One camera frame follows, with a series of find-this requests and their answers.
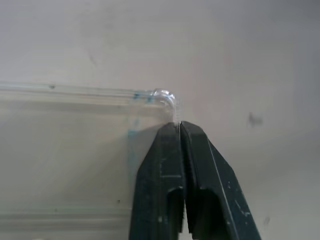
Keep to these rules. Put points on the clear plastic container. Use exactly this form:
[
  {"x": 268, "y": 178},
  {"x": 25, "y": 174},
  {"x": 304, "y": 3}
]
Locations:
[{"x": 75, "y": 150}]

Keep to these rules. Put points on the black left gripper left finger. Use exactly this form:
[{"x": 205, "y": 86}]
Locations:
[{"x": 155, "y": 175}]

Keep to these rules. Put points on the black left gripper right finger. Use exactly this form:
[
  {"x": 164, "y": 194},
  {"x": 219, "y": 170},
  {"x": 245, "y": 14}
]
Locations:
[{"x": 215, "y": 180}]

